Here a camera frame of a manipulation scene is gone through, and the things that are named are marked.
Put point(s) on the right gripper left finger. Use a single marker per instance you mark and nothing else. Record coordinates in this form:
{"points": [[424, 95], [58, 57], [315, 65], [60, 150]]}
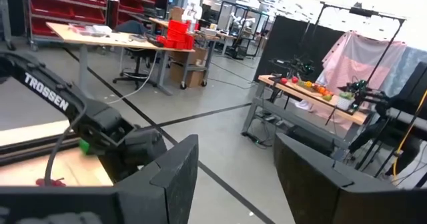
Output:
{"points": [[166, 197]]}

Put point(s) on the wooden desk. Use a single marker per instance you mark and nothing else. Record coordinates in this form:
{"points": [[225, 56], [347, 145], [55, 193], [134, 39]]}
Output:
{"points": [[100, 39]]}

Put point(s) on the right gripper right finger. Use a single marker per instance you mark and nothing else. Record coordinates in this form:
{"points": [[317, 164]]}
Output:
{"points": [[317, 197]]}

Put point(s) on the pink cloth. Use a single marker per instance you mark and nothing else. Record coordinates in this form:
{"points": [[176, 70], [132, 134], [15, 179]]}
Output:
{"points": [[353, 64]]}

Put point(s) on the black desk monitor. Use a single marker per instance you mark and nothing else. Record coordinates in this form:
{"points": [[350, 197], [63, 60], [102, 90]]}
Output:
{"points": [[161, 2]]}

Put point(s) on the black partition panel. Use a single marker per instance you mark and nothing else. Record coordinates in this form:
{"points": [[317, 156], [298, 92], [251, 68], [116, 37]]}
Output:
{"points": [[283, 44]]}

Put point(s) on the white robot figure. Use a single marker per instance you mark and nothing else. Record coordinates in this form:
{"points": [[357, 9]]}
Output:
{"points": [[193, 7]]}

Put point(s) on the black station camera frame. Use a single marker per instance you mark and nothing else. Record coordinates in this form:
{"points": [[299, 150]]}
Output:
{"points": [[362, 11]]}

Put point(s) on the white plant pot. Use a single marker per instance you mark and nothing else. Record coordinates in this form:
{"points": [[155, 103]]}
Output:
{"points": [[344, 103]]}

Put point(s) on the wooden station table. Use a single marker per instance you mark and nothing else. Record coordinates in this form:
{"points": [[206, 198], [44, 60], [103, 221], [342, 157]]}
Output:
{"points": [[300, 95]]}

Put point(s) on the black background robot arm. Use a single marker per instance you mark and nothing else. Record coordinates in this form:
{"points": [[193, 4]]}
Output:
{"points": [[300, 66], [367, 92]]}

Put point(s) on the cardboard box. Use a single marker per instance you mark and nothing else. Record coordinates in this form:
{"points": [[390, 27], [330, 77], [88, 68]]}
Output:
{"points": [[190, 74]]}

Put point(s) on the black office chair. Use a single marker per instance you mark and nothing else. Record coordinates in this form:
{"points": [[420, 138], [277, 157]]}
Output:
{"points": [[131, 29]]}

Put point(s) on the black aluminium table frame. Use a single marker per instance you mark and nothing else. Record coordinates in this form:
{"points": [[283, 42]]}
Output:
{"points": [[33, 150]]}

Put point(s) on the red toy apple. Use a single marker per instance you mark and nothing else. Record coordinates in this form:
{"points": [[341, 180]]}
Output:
{"points": [[295, 79], [284, 81]]}

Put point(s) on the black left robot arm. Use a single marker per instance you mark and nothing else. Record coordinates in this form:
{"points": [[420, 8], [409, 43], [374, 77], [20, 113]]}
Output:
{"points": [[46, 90]]}

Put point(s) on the red stacked bins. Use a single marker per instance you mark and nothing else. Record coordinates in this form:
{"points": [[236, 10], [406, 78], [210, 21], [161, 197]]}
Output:
{"points": [[178, 34]]}

